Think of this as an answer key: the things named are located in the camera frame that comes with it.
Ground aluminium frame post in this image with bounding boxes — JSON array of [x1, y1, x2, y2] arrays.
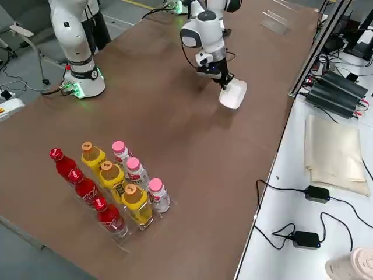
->
[[288, 0, 350, 99]]

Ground white controller box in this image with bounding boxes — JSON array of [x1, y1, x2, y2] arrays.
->
[[0, 98, 26, 123]]

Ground clear acrylic bottle shelf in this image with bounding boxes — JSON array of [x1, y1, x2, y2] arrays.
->
[[67, 163, 179, 254]]

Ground pink-capped white bottle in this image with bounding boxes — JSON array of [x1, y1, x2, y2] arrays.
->
[[148, 178, 171, 214], [125, 157, 150, 189], [111, 140, 134, 169]]

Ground red cola bottle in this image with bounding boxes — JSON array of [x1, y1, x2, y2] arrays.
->
[[49, 148, 82, 186], [92, 196, 129, 236], [67, 170, 102, 207]]

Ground black power adapter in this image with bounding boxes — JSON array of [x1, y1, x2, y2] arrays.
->
[[305, 185, 332, 204], [292, 230, 322, 250]]

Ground grey office chair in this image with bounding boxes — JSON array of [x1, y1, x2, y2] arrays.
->
[[0, 4, 69, 88]]

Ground black adapter cable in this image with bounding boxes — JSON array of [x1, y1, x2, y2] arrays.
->
[[328, 195, 373, 224], [272, 223, 297, 250], [319, 212, 355, 252], [254, 178, 308, 222]]

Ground clear plastic holder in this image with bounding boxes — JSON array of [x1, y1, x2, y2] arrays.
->
[[260, 9, 293, 37]]

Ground black desktop device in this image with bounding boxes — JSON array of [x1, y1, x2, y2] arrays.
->
[[322, 16, 348, 53]]

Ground black monitor stand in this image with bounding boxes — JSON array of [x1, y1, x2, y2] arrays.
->
[[342, 0, 373, 62]]

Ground black base cable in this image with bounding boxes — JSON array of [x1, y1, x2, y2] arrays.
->
[[40, 83, 72, 97]]

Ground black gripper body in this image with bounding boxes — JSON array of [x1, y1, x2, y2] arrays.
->
[[196, 57, 231, 81]]

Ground orange-capped yellow bottle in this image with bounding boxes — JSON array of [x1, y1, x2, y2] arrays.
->
[[121, 183, 154, 229], [98, 160, 126, 202], [80, 141, 107, 173]]

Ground person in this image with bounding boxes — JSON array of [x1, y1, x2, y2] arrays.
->
[[82, 0, 113, 57]]

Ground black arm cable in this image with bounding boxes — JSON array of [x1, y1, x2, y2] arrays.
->
[[180, 0, 237, 71]]

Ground white side table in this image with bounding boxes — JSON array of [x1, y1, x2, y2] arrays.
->
[[234, 94, 373, 280]]

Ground black finned power supply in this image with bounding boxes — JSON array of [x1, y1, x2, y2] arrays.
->
[[305, 84, 364, 120], [316, 71, 370, 102]]

